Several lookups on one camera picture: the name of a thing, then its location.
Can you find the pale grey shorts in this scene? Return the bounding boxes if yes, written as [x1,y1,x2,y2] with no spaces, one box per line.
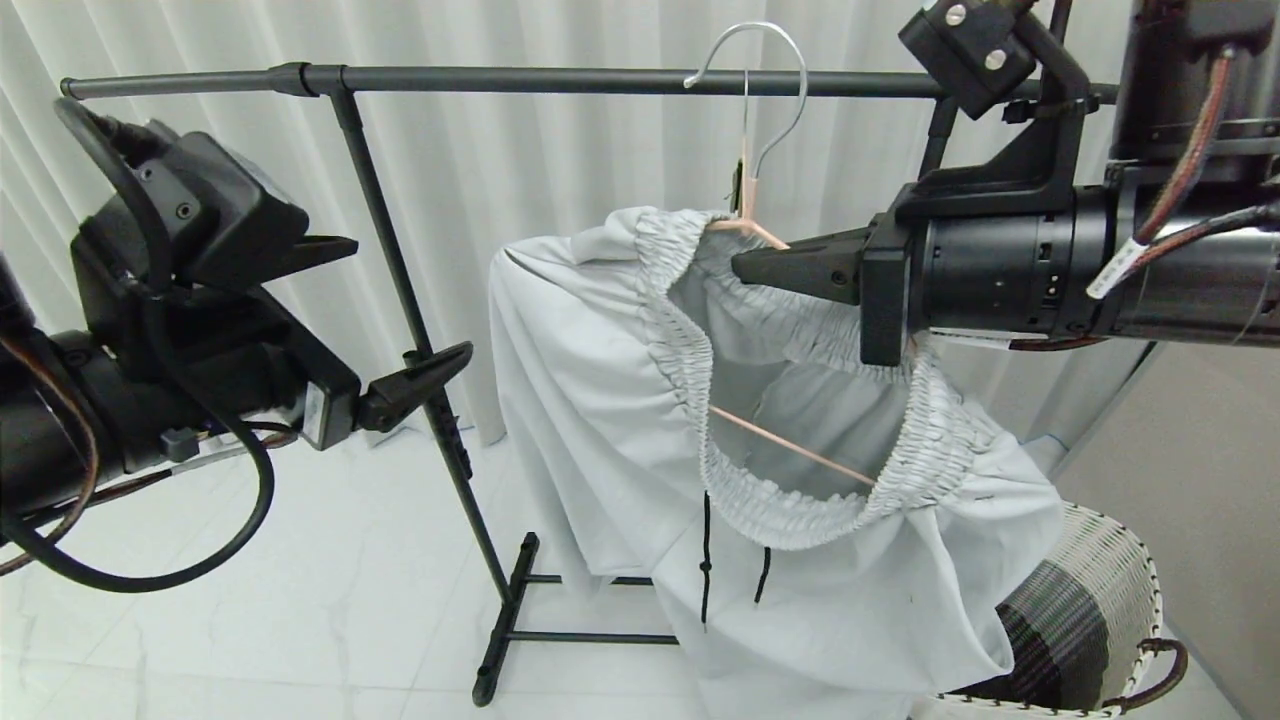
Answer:
[488,205,1066,720]

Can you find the pink clothes hanger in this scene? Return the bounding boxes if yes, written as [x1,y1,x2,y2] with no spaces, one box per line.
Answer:
[683,22,881,489]
[738,68,753,219]

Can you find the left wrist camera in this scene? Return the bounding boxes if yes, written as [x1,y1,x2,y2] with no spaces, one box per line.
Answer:
[70,120,311,301]

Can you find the white curtain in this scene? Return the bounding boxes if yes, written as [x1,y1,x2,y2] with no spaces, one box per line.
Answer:
[0,0,1141,451]

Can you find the white laundry basket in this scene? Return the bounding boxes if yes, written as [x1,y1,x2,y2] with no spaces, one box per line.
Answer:
[935,500,1191,720]

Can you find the black clothes rack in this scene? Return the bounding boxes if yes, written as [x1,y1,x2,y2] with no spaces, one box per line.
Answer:
[60,62,1121,708]

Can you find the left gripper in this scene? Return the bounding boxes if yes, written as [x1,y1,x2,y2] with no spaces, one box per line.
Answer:
[120,235,474,471]

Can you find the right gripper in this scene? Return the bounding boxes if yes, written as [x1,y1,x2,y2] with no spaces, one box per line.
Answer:
[732,185,1116,366]

